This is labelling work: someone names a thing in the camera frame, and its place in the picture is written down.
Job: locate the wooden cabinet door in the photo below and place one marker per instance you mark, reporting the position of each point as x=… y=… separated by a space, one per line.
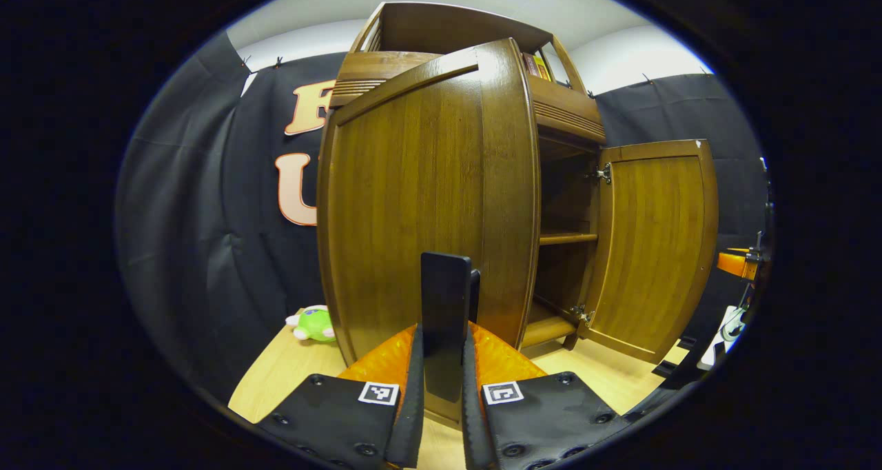
x=413 y=180
x=654 y=249

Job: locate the black backdrop cloth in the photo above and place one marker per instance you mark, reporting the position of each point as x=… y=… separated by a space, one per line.
x=193 y=215

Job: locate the metal door hinge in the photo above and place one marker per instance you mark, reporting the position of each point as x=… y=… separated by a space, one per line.
x=582 y=313
x=604 y=174

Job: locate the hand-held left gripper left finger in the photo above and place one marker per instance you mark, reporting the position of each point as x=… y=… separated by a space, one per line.
x=408 y=415

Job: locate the green plush toy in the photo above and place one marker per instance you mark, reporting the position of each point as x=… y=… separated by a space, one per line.
x=313 y=325

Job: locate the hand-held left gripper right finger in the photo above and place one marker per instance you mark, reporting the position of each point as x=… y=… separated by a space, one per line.
x=474 y=422

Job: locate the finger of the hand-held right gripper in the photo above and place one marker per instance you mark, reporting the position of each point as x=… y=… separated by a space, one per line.
x=736 y=264

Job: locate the wooden double-door shoe cabinet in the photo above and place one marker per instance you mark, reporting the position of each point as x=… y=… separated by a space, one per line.
x=448 y=25

